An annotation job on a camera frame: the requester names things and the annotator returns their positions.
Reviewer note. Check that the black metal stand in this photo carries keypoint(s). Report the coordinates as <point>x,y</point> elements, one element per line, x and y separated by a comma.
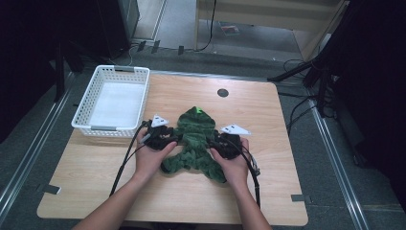
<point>59,73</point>

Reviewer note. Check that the person's left hand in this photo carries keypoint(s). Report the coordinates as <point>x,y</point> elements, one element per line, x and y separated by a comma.
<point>150,163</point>

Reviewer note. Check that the white perforated plastic basket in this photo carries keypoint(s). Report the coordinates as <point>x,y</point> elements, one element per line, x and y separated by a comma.
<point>118,102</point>

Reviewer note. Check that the green plush hooded garment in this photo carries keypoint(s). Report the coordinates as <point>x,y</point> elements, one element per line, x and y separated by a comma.
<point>194,134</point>

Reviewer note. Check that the metal floor rail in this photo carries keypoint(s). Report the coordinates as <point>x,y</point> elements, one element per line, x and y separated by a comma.
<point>338,166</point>
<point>28,159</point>

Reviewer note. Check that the black tripod stand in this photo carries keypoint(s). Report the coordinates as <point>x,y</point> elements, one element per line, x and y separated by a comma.
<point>314,68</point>

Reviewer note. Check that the red printed paper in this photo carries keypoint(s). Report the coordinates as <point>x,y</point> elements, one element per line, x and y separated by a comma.
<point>230,29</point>

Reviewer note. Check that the person's right hand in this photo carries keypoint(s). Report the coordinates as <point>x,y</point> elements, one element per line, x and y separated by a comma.
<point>234,171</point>

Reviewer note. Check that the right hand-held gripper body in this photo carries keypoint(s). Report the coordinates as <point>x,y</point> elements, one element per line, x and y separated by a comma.
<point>230,145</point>

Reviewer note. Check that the black cabinet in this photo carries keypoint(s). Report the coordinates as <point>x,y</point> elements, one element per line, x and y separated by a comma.
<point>118,25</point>

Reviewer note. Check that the black round table grommet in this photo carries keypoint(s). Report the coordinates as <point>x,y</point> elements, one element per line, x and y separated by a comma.
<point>222,93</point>

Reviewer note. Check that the grey tape strip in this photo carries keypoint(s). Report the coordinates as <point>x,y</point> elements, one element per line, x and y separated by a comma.
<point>298,198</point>
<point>51,189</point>

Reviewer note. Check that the light wooden shelf unit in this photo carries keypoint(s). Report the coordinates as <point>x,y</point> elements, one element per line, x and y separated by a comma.
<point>271,16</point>

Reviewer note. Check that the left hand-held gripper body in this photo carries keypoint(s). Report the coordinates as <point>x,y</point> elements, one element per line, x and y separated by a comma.
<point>156,137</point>

